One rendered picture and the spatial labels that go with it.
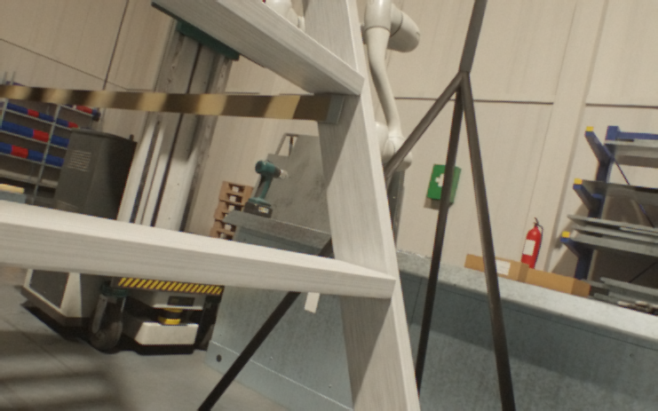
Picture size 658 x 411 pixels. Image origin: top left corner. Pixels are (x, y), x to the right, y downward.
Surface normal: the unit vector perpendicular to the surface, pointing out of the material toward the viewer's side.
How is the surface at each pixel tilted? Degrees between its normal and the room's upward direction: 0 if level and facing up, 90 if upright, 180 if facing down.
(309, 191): 78
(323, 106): 90
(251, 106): 90
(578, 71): 90
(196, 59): 90
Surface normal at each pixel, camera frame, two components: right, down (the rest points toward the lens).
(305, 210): -0.51, -0.38
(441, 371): -0.58, -0.18
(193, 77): 0.74, 0.15
